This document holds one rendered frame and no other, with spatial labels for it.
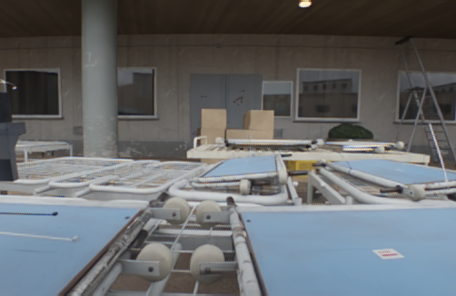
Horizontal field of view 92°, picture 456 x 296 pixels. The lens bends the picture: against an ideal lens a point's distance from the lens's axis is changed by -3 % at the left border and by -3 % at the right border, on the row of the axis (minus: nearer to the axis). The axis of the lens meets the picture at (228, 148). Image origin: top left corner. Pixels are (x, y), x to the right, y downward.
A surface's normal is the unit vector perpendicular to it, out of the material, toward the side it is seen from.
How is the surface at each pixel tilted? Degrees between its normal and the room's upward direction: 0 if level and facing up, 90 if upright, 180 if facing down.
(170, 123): 90
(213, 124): 90
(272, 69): 90
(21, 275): 5
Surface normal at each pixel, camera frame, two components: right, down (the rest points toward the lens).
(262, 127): 0.10, 0.07
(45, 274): 0.01, -0.99
